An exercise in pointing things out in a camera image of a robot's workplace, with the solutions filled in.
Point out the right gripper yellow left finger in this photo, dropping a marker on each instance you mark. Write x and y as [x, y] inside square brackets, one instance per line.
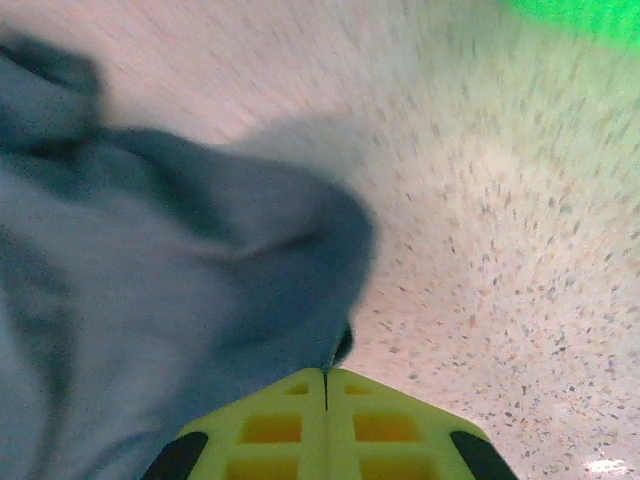
[280, 450]

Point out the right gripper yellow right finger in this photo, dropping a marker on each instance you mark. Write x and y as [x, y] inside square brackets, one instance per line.
[385, 445]

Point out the grey t-shirt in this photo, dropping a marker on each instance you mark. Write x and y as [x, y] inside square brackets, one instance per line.
[150, 260]

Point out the green plastic basket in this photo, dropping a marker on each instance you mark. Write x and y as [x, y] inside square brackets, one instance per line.
[575, 12]

